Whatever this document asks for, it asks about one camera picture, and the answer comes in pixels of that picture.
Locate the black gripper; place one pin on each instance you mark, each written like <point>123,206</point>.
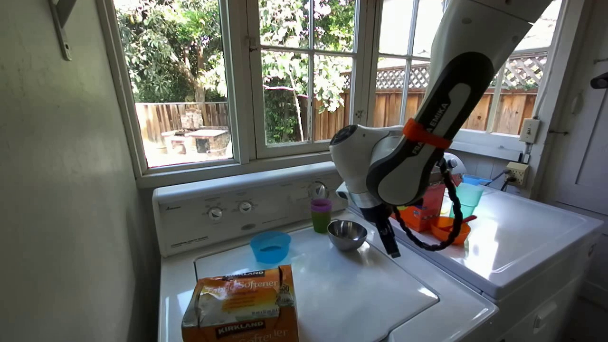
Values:
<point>376,216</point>

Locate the silver metal bowl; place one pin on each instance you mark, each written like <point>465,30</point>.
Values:
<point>346,237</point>

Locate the orange plastic bowl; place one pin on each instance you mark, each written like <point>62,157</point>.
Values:
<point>456,233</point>

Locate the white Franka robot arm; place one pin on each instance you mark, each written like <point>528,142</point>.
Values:
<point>404,165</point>

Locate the stacked purple and green cups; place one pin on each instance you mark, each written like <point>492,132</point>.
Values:
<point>321,218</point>

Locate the stacked turquoise plastic cups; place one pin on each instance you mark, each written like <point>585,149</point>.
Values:
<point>469,199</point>

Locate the blue plastic bowl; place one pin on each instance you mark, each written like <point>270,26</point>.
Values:
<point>270,248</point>

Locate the white washing machine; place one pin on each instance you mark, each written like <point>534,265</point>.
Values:
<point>342,292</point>

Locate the large washer timer dial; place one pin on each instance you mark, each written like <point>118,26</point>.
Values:
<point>319,191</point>

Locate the wooden garden fence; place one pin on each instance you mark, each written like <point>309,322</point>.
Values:
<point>315,121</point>

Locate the beige plug adapter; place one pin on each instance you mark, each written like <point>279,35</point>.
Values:
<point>517,174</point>

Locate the small washer knob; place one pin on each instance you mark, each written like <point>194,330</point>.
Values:
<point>214,216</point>
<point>245,208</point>

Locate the white dryer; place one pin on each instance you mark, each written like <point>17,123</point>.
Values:
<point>543,235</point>

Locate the orange Kirkland dryer sheet box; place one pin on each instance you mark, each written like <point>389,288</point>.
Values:
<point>243,311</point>

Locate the garden picnic table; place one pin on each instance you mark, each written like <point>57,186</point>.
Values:
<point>195,142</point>

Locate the white door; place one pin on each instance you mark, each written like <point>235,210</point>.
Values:
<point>585,127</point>

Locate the wall power outlet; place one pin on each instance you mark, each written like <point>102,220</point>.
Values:
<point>530,132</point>

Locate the white window frame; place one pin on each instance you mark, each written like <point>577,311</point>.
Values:
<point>243,96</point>

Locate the metal wall bracket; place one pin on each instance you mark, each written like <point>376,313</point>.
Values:
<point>61,26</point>

